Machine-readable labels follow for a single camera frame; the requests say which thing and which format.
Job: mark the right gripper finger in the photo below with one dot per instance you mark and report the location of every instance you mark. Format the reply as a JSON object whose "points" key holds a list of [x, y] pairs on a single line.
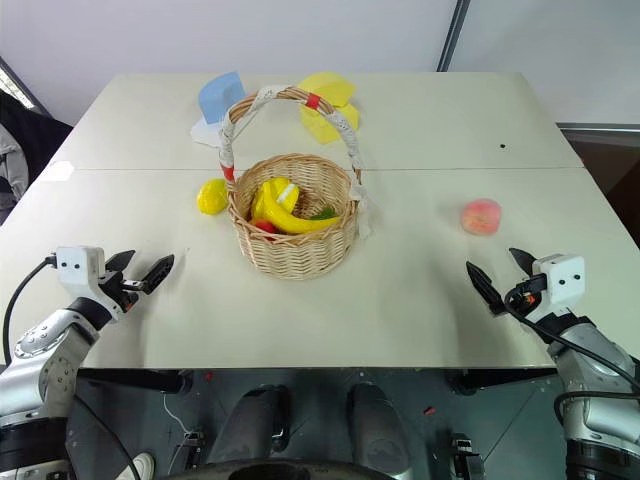
{"points": [[487, 292], [522, 261]]}

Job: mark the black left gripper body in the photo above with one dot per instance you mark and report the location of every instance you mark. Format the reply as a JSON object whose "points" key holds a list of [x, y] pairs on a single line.
{"points": [[120, 296]]}

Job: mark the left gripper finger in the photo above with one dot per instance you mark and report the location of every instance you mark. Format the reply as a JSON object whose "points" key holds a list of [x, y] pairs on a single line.
{"points": [[119, 262], [157, 274]]}

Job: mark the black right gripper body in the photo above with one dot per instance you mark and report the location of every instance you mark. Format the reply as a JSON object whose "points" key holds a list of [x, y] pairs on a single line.
{"points": [[525, 300]]}

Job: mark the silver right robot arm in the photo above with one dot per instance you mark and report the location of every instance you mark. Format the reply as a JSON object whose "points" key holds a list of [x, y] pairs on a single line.
{"points": [[595, 380]]}

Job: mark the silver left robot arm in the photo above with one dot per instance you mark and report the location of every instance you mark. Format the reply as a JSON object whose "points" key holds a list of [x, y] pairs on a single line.
{"points": [[47, 350]]}

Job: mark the red toy fruit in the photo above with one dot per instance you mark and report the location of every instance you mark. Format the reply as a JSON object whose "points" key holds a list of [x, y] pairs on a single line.
{"points": [[265, 229]]}

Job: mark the green object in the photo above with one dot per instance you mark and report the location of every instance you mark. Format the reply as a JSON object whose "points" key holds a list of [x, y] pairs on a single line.
{"points": [[325, 214]]}

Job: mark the pink toy peach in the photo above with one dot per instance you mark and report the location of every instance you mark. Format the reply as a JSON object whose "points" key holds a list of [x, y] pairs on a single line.
{"points": [[480, 216]]}

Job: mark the yellow toy lemon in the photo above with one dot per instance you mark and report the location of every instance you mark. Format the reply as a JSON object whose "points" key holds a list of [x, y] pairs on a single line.
{"points": [[212, 197]]}

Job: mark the brown side cabinet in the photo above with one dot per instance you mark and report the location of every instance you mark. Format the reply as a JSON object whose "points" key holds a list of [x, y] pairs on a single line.
{"points": [[607, 165]]}

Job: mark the yellow toy banana bunch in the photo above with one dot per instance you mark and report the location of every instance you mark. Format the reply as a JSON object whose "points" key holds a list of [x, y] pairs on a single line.
{"points": [[295, 225]]}

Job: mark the white shoe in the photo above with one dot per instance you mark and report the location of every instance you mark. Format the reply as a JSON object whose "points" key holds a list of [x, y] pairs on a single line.
{"points": [[142, 465]]}

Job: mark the blue plastic container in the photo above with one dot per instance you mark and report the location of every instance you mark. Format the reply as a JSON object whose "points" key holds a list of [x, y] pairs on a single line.
{"points": [[220, 97]]}

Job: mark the yellow plastic container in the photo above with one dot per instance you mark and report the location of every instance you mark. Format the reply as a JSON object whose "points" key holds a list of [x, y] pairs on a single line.
{"points": [[327, 87], [325, 127]]}

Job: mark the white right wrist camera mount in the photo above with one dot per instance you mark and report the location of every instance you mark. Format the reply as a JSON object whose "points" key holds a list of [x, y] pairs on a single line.
{"points": [[562, 282]]}

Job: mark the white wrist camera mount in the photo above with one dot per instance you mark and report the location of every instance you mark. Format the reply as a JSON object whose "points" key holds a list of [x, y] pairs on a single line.
{"points": [[77, 270], [562, 282]]}

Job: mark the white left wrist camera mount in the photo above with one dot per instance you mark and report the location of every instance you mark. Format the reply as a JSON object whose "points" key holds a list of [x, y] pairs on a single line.
{"points": [[77, 270]]}

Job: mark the black table frame foot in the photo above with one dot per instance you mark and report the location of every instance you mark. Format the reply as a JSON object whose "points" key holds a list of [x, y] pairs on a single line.
{"points": [[495, 380], [145, 381]]}

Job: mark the grey metal wall post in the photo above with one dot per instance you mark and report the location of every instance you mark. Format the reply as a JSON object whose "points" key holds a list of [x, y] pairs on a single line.
{"points": [[452, 35]]}

